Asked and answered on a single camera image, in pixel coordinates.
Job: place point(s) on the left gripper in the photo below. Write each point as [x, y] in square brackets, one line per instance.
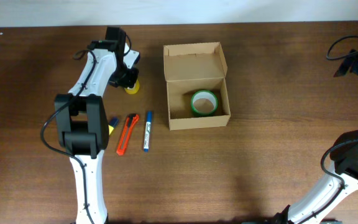
[130, 80]

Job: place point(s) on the small yellow tape roll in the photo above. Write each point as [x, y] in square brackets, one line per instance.
[134, 89]

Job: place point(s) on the brown cardboard box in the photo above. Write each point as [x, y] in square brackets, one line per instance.
[189, 68]

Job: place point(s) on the green tape roll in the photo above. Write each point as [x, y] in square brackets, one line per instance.
[204, 103]

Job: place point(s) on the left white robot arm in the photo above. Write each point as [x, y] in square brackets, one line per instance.
[82, 124]

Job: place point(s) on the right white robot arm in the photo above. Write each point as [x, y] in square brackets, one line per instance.
[340, 166]

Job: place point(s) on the orange utility knife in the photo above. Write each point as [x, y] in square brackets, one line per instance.
[129, 124]

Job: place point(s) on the yellow highlighter marker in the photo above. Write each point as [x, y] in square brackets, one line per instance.
[112, 124]

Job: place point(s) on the blue whiteboard marker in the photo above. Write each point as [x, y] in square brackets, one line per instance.
[147, 131]

